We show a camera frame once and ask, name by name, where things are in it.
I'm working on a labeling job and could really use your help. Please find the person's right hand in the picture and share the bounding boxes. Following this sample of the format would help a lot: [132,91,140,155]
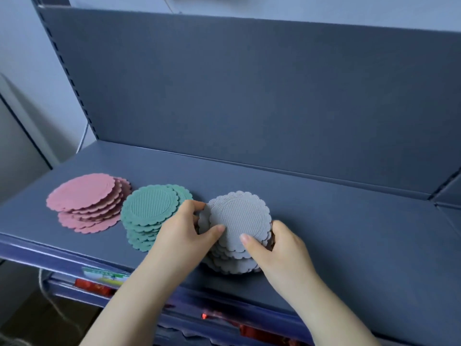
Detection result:
[240,219,320,304]

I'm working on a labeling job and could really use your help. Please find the person's left hand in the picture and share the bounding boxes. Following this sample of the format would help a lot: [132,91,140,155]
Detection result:
[138,199,227,286]

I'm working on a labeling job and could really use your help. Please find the stack of green coasters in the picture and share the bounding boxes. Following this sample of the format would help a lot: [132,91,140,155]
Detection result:
[121,184,194,253]

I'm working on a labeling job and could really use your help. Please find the stack of small grey coasters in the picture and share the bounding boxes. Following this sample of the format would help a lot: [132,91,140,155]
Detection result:
[197,190,274,275]

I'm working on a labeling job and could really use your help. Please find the stack of pink coasters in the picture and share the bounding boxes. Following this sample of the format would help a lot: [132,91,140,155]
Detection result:
[46,173,132,235]

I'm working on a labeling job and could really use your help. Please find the person's left forearm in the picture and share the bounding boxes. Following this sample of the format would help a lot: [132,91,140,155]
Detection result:
[79,264,195,346]

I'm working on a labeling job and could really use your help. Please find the red foil snack packet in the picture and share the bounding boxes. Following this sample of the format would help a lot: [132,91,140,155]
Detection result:
[201,311,300,346]
[73,278,117,298]

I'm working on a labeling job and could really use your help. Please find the green white shelf label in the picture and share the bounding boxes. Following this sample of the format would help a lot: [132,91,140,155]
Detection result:
[82,266,130,288]

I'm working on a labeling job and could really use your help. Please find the dark blue shelf back panel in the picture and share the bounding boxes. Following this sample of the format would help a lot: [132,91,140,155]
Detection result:
[37,6,461,200]

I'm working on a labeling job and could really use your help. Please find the black slotted shelf upright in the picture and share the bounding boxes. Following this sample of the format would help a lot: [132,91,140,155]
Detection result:
[427,168,461,205]
[30,0,100,141]

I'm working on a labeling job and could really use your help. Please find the clear shelf edge rail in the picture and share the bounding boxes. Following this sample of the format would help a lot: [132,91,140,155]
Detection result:
[43,273,314,346]
[0,232,461,346]

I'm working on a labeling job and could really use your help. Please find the thin white cable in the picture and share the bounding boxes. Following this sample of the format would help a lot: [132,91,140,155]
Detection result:
[76,122,89,154]

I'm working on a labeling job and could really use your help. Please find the pale grey door frame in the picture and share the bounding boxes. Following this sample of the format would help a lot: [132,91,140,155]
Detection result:
[0,73,61,171]

